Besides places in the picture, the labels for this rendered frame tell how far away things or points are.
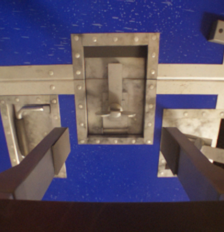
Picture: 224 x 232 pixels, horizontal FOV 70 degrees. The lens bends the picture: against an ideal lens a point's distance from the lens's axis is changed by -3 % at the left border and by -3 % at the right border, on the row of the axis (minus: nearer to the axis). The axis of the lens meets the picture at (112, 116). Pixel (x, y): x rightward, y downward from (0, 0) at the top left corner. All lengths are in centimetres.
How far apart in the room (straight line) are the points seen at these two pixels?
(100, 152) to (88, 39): 18
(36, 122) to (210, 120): 31
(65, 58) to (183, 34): 18
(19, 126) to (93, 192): 18
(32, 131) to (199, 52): 30
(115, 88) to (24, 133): 18
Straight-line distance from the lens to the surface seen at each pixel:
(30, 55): 29
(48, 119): 31
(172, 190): 36
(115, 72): 26
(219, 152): 30
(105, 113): 25
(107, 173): 32
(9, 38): 30
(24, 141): 33
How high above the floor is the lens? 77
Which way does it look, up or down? 1 degrees down
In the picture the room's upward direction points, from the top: 90 degrees clockwise
